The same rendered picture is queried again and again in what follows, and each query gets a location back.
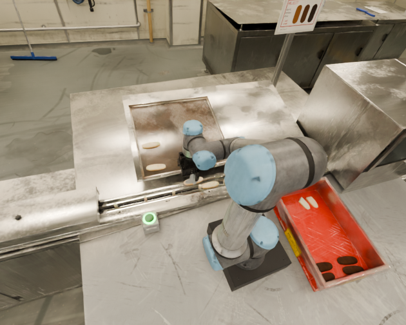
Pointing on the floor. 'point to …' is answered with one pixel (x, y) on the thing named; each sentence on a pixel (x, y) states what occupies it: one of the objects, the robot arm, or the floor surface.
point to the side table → (366, 219)
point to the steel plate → (103, 121)
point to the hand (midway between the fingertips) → (193, 178)
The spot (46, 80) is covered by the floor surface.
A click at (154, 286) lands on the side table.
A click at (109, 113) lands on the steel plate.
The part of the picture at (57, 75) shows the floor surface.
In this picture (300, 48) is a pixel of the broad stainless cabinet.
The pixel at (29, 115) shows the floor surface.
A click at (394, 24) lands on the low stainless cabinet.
